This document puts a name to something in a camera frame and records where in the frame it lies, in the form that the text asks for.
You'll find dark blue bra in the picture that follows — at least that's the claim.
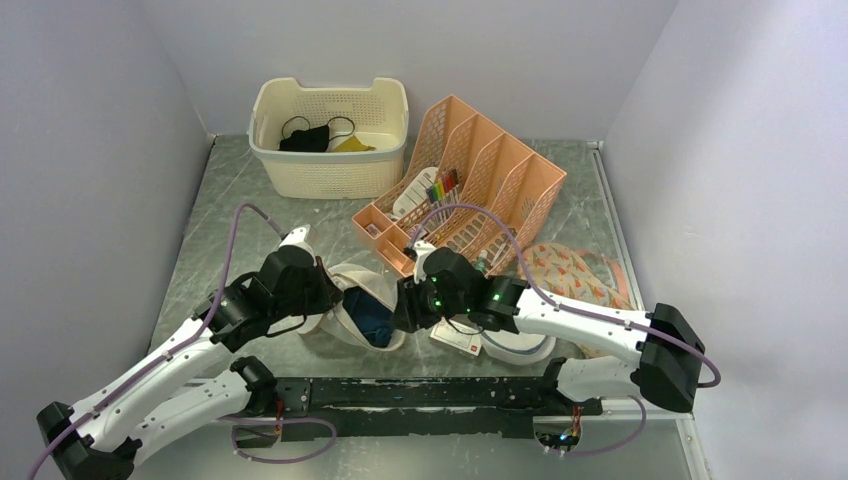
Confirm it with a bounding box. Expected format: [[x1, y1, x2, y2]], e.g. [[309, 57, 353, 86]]
[[342, 287, 394, 348]]

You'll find white mesh laundry bag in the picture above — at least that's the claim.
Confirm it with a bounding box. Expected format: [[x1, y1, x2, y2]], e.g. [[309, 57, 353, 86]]
[[296, 263, 406, 352]]

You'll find cream plastic laundry basket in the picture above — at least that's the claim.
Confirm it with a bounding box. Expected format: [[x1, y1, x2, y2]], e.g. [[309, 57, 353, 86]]
[[248, 77, 409, 199]]

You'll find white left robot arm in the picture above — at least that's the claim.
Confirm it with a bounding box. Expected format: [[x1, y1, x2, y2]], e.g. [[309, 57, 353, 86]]
[[37, 244, 343, 479]]

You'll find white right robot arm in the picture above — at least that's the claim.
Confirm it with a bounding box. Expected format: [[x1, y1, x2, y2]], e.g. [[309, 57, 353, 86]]
[[391, 244, 707, 414]]

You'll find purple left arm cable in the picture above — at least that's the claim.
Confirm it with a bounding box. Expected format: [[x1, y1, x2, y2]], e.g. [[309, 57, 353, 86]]
[[26, 203, 339, 480]]

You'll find black face mask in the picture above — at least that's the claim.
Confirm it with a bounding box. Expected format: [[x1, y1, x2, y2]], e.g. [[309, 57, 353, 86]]
[[278, 116, 356, 153]]

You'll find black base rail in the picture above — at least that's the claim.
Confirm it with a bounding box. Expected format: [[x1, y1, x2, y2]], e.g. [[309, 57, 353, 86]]
[[239, 376, 602, 439]]

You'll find peach plastic desk organizer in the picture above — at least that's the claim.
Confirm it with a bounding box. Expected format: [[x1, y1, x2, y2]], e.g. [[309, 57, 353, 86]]
[[352, 95, 566, 277]]

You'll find white red card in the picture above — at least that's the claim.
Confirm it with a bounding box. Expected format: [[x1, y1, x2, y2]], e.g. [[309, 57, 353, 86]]
[[429, 320, 482, 357]]

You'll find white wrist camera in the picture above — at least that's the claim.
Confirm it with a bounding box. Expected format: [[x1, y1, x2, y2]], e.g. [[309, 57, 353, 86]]
[[403, 240, 436, 284], [278, 224, 314, 256]]

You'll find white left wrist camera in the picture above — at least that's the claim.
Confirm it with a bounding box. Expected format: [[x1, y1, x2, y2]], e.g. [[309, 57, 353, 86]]
[[278, 224, 314, 256]]

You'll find yellow cloth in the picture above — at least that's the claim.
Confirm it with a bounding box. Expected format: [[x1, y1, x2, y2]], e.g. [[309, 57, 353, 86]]
[[331, 135, 375, 153]]

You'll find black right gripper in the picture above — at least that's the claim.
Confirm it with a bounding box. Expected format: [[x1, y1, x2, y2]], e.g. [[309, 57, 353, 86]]
[[389, 270, 470, 333]]

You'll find orange patterned fabric bag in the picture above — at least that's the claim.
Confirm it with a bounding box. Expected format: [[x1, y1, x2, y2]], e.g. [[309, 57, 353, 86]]
[[523, 243, 634, 310]]

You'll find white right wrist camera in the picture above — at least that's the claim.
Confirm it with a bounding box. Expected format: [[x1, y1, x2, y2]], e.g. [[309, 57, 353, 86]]
[[403, 240, 436, 284]]

